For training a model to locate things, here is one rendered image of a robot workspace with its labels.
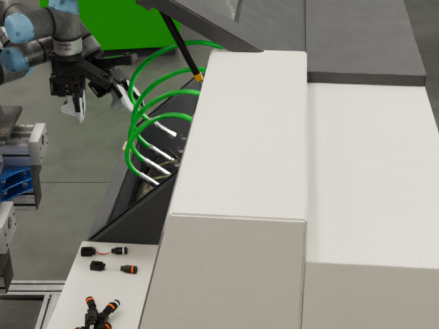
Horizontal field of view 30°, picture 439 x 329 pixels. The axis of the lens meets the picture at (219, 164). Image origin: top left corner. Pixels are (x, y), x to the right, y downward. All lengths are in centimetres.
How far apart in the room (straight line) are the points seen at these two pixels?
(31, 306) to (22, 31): 144
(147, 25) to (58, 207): 198
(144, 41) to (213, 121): 428
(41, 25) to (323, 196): 96
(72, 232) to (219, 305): 267
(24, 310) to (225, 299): 195
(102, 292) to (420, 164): 87
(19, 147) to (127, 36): 314
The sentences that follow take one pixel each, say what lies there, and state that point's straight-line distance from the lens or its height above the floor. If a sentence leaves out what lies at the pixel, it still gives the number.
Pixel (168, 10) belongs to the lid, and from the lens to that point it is 188.
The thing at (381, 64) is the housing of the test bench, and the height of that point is 150.
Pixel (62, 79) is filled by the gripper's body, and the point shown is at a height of 136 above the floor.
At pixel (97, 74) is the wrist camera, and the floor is 137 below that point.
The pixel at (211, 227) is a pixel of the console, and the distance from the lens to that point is 131.
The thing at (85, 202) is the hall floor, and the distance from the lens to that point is 425.
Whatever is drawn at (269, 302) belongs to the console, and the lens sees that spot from 140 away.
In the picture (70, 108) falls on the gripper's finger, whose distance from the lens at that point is 230.
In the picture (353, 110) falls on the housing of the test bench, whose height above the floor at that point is 147.
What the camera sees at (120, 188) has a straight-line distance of 253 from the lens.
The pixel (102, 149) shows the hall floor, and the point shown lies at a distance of 472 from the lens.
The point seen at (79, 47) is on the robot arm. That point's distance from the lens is 222.
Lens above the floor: 227
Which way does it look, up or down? 30 degrees down
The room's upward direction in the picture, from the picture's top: straight up
